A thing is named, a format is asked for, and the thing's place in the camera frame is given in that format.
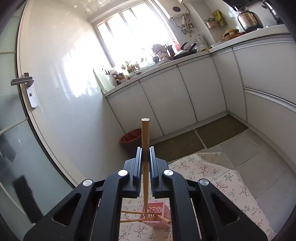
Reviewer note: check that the pink perforated utensil holder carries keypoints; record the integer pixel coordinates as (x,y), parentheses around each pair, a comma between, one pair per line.
(157,207)

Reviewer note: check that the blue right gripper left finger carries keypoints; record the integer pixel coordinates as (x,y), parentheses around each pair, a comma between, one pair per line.
(137,172)

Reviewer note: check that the bamboo chopstick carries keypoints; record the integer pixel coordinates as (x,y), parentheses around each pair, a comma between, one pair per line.
(145,163)
(167,221)
(133,220)
(132,212)

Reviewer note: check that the steel kettle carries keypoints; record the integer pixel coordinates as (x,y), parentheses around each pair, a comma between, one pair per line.
(248,20)

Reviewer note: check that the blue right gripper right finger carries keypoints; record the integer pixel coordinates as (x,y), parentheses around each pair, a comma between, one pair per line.
(154,173)

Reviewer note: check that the white wall water heater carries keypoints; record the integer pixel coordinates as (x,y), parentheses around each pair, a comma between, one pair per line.
(173,9)

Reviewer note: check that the silver door handle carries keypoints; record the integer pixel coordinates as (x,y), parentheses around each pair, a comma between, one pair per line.
(27,80)

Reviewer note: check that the black frying pan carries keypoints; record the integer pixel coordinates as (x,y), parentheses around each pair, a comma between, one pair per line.
(185,50)

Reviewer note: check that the yellow green packet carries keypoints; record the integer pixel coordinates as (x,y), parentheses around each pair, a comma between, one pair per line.
(219,18)

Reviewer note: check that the clear glass jar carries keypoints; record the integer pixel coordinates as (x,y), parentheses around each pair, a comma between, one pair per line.
(201,43)

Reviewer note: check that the white kitchen cabinets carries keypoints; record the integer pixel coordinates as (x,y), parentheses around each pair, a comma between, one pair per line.
(251,77)

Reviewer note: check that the dark bin with red rim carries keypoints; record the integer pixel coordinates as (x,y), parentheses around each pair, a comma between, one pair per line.
(132,139)

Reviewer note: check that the floral tablecloth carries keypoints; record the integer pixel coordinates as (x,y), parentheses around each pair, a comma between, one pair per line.
(224,208)

